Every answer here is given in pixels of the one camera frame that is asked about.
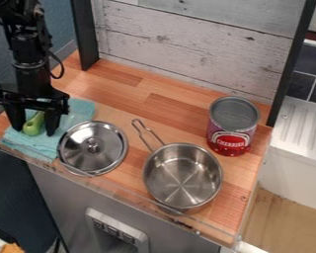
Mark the silver pot lid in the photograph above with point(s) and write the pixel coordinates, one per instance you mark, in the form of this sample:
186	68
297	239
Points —
93	148

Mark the white cabinet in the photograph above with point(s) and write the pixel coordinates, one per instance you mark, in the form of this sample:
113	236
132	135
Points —
297	154

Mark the green spatula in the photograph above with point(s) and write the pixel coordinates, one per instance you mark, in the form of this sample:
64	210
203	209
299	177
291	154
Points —
34	125

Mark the silver pot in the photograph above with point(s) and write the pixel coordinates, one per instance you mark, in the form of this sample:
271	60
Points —
182	174

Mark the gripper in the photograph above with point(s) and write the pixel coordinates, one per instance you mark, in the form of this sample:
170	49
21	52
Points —
32	88

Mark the red and purple can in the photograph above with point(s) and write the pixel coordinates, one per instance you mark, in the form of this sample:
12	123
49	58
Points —
232	126

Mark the light blue cloth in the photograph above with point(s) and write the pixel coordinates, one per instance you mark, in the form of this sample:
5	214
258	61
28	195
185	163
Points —
72	113

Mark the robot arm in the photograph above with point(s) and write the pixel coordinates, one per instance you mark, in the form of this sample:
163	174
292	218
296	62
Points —
26	39

